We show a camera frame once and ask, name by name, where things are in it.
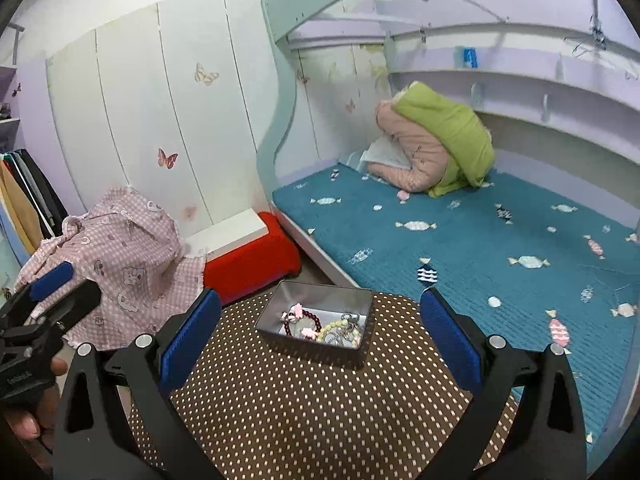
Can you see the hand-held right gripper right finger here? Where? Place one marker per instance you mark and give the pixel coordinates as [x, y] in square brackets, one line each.
[450, 340]

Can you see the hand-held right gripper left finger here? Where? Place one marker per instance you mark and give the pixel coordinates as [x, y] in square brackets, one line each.
[195, 335]

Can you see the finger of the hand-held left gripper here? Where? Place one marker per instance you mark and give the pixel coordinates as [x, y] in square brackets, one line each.
[52, 277]
[75, 297]

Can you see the grey metal tin box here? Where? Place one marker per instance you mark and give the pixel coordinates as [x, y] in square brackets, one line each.
[310, 352]

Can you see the person's left hand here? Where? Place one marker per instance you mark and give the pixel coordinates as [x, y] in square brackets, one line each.
[25, 425]

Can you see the pink checked cloth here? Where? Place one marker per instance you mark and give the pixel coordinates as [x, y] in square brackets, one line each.
[125, 260]

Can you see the tan hanging garment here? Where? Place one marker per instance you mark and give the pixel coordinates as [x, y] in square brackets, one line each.
[17, 210]

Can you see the black hanging garment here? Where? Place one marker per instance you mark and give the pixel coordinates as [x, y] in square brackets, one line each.
[42, 195]

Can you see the red storage box white lid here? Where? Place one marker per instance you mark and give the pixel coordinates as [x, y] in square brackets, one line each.
[250, 265]

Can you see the brown polka-dot tablecloth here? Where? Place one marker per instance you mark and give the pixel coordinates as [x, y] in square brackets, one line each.
[300, 420]

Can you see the pink puffer jacket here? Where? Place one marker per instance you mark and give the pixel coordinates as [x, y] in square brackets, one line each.
[420, 160]

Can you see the white pillow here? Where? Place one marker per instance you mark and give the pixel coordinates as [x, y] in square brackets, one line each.
[385, 155]

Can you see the green blanket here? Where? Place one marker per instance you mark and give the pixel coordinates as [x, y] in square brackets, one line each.
[450, 130]

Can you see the small blue box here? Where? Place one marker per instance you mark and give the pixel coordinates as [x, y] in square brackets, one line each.
[470, 57]

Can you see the pink butterfly wall sticker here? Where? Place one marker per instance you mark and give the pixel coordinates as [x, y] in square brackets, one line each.
[167, 158]

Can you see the teal bed frame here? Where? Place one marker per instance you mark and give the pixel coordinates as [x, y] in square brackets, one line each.
[280, 110]

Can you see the beige butterfly wall sticker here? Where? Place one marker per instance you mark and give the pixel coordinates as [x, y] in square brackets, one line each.
[206, 74]

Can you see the small butterfly wall sticker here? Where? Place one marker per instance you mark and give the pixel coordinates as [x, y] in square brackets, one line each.
[350, 105]

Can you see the lilac wall shelf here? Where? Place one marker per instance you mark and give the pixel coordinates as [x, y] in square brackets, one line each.
[550, 90]

